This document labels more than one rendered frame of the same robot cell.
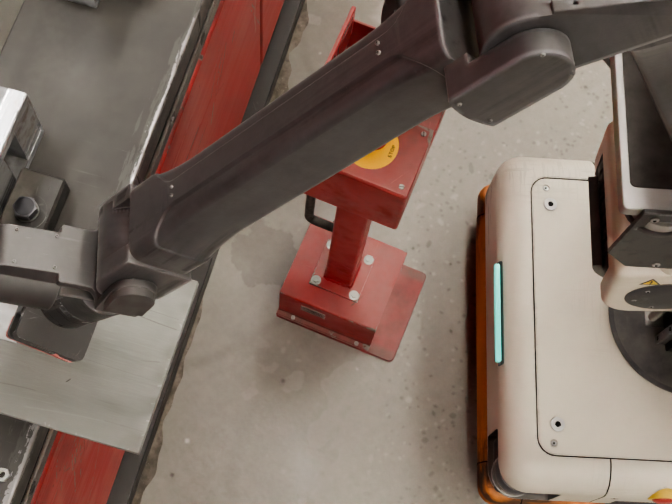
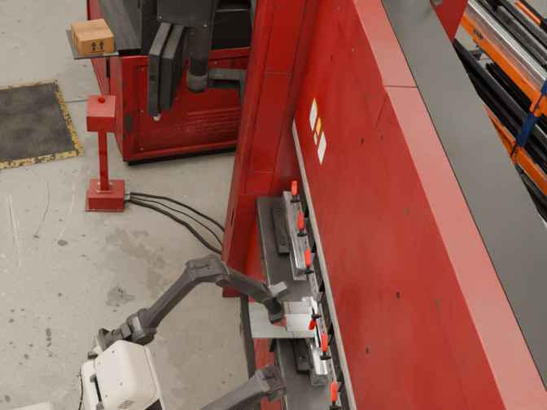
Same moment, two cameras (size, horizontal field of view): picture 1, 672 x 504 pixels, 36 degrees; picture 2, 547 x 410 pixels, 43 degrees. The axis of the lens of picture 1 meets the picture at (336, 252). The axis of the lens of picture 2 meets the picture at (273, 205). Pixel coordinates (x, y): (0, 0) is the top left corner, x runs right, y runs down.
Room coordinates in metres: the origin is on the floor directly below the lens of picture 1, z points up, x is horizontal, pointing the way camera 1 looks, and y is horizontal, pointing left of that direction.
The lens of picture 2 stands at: (1.84, -0.48, 3.43)
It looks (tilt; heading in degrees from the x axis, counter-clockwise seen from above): 45 degrees down; 159
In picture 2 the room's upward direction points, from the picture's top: 12 degrees clockwise
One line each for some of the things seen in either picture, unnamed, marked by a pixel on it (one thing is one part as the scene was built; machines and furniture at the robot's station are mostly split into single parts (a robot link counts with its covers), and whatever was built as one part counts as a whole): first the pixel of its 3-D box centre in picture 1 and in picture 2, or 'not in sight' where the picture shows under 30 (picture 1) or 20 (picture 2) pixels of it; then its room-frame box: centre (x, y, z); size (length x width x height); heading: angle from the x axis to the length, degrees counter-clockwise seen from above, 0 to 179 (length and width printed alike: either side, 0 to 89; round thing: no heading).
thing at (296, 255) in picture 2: not in sight; (294, 233); (-0.30, 0.47, 0.92); 0.50 x 0.06 x 0.10; 174
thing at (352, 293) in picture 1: (342, 270); not in sight; (0.65, -0.02, 0.13); 0.10 x 0.10 x 0.01; 78
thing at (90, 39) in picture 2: not in sight; (91, 34); (-1.85, -0.42, 1.04); 0.30 x 0.26 x 0.12; 8
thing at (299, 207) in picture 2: not in sight; (309, 205); (-0.18, 0.46, 1.26); 0.15 x 0.09 x 0.17; 174
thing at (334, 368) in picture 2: not in sight; (343, 363); (0.62, 0.38, 1.26); 0.15 x 0.09 x 0.17; 174
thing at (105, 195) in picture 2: not in sight; (102, 154); (-1.49, -0.39, 0.41); 0.25 x 0.20 x 0.83; 84
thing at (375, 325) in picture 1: (354, 286); not in sight; (0.64, -0.05, 0.06); 0.25 x 0.20 x 0.12; 78
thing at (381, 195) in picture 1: (374, 121); not in sight; (0.65, -0.02, 0.75); 0.20 x 0.16 x 0.18; 168
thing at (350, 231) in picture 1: (353, 219); not in sight; (0.65, -0.02, 0.39); 0.05 x 0.05 x 0.54; 78
